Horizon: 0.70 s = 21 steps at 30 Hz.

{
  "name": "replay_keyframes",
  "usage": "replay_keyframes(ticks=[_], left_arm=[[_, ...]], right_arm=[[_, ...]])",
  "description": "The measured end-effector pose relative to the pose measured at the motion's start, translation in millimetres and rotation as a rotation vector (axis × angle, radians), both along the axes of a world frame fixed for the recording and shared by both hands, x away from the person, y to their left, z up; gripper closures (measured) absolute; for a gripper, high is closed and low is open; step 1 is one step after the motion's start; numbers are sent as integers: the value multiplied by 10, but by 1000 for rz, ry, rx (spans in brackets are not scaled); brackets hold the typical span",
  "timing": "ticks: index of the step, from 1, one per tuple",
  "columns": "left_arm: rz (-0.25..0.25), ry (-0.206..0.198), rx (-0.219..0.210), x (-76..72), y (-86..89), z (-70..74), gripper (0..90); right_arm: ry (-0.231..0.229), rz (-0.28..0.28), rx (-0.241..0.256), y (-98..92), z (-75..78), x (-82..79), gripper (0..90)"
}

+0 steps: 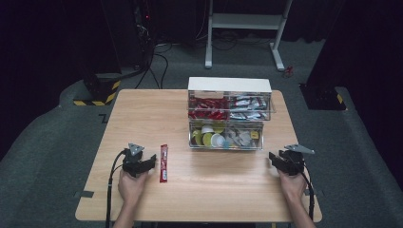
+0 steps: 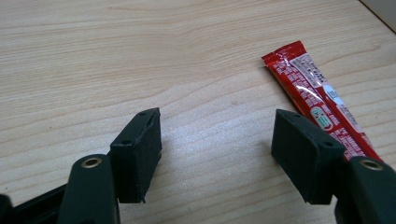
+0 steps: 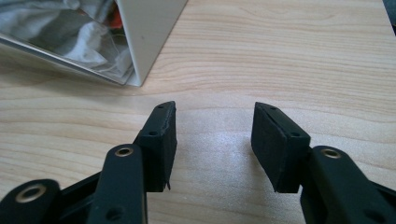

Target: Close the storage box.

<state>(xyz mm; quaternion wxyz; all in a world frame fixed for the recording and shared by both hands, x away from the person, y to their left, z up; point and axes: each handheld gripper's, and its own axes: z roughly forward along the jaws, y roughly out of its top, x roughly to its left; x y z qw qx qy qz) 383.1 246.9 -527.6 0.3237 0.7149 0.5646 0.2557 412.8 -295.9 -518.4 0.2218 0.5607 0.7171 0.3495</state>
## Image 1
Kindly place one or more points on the pile of grey sachets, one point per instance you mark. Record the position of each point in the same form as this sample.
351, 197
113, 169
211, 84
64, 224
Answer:
240, 138

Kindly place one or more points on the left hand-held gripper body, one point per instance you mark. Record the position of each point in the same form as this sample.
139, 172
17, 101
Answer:
133, 161

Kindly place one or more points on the white-topped clear organizer case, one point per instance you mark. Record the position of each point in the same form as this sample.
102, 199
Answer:
229, 84

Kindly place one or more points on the black base with yellow stripes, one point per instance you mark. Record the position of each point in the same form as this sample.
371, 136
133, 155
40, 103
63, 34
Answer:
99, 90

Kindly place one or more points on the clear drawer with capsules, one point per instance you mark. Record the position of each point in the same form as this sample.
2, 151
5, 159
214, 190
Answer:
258, 144

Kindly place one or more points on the dark equipment rack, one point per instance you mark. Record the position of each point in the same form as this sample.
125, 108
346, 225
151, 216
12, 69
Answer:
144, 31

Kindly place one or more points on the pile of green white capsules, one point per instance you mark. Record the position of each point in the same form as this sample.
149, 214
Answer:
209, 136

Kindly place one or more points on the white metal stand frame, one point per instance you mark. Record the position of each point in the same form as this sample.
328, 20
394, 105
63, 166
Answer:
244, 21

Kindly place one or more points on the black stand base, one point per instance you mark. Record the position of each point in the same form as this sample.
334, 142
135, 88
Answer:
321, 96

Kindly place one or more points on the pile of red stick packets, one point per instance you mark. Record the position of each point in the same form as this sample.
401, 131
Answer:
209, 107

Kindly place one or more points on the person's left hand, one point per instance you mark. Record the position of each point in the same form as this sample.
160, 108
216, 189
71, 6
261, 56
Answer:
131, 188

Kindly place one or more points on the small yellow sachet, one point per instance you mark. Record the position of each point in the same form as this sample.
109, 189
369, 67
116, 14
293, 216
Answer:
254, 135

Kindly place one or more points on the person's right hand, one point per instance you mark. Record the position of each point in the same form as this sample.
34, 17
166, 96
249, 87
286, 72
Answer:
293, 186

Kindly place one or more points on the small red floor object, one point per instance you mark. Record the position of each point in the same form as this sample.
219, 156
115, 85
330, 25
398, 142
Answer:
287, 72

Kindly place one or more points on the grey tape strip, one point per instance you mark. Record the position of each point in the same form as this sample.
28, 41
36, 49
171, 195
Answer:
84, 194
317, 192

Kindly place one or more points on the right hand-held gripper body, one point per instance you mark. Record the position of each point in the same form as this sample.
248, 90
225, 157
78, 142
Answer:
294, 161

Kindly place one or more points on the pile of silver stick packets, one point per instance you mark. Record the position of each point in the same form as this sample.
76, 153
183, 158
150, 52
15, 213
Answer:
249, 107

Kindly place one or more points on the clear drawer with packets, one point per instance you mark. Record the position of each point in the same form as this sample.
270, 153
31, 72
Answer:
266, 106

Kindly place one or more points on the single red stick packet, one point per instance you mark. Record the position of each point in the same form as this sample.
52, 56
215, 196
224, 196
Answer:
163, 163

